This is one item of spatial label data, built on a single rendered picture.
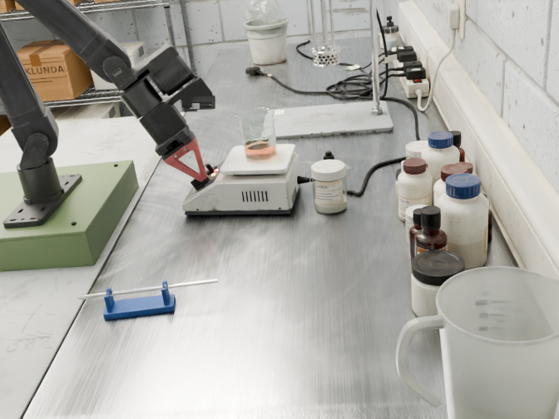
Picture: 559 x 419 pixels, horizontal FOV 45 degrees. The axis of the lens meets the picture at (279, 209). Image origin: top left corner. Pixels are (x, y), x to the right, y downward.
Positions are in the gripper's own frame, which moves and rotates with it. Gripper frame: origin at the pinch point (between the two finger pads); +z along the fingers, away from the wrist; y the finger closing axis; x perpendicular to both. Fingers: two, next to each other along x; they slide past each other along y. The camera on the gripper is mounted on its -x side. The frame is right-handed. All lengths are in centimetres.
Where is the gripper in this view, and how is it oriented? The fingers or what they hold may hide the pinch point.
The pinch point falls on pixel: (201, 175)
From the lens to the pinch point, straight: 123.3
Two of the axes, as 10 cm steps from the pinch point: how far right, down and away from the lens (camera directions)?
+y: -1.4, -2.5, 9.6
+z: 5.7, 7.7, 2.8
